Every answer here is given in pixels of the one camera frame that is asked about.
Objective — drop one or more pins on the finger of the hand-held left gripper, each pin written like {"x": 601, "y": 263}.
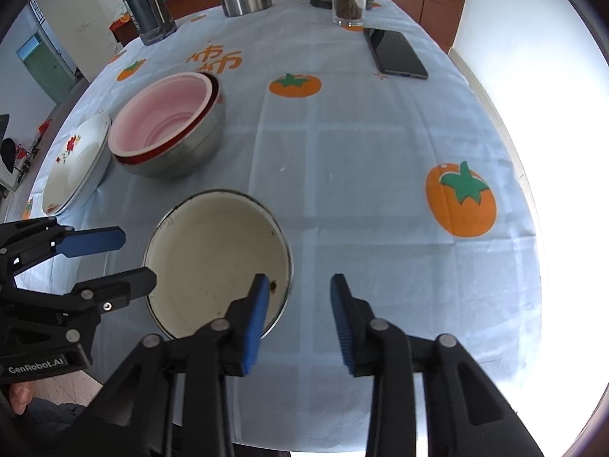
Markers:
{"x": 90, "y": 243}
{"x": 123, "y": 285}

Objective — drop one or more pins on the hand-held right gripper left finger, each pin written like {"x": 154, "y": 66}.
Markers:
{"x": 254, "y": 326}

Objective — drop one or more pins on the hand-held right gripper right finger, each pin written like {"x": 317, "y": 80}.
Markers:
{"x": 340, "y": 326}

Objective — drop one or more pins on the pink floral rim plate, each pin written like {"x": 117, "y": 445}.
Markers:
{"x": 98, "y": 171}

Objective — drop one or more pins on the red flower white plate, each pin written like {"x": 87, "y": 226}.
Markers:
{"x": 71, "y": 162}

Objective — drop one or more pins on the white enamel bowl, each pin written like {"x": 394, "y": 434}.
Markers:
{"x": 214, "y": 252}

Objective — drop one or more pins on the red plastic bowl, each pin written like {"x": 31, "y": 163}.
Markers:
{"x": 138, "y": 158}

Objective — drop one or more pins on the stainless steel bowl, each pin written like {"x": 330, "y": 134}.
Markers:
{"x": 190, "y": 157}

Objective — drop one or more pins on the pink plastic bowl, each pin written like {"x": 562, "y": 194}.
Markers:
{"x": 161, "y": 114}

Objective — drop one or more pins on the person's left hand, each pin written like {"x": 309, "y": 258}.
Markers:
{"x": 21, "y": 397}

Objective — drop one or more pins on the person's grey clothing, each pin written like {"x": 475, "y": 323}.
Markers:
{"x": 57, "y": 416}

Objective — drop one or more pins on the persimmon print tablecloth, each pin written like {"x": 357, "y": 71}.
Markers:
{"x": 357, "y": 152}

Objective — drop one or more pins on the green door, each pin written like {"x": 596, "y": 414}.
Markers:
{"x": 38, "y": 71}

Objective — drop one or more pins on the black thermos flask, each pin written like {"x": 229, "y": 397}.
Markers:
{"x": 147, "y": 9}

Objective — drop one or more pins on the black smartphone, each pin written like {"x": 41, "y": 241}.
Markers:
{"x": 395, "y": 52}

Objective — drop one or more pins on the brown wooden cabinet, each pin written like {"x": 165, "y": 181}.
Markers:
{"x": 437, "y": 4}

